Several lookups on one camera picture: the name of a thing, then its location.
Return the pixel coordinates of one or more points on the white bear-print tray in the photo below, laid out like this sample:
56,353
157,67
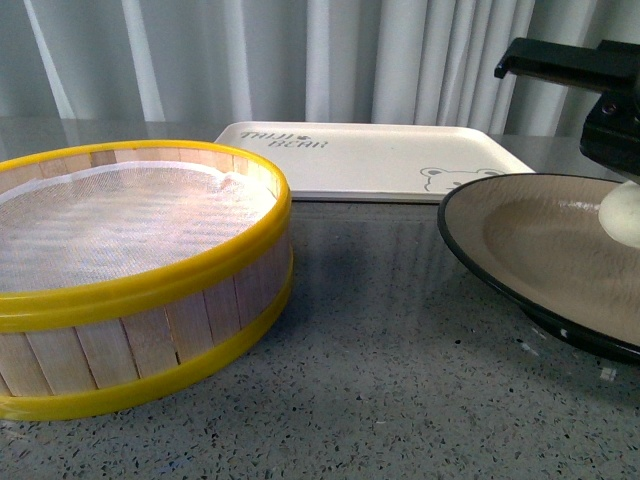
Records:
373,162

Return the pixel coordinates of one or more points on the wooden steamer with yellow rims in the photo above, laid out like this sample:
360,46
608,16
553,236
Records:
93,349

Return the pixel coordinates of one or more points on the grey pleated curtain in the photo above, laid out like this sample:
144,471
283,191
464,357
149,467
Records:
393,62

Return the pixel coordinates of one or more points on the white mesh steamer cloth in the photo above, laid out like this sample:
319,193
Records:
119,220

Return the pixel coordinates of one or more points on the white steamed bun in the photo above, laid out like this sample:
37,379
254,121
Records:
619,214

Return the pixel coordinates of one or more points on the beige plate with black rim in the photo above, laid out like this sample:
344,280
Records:
537,239

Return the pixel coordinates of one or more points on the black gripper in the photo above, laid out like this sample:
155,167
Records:
610,134

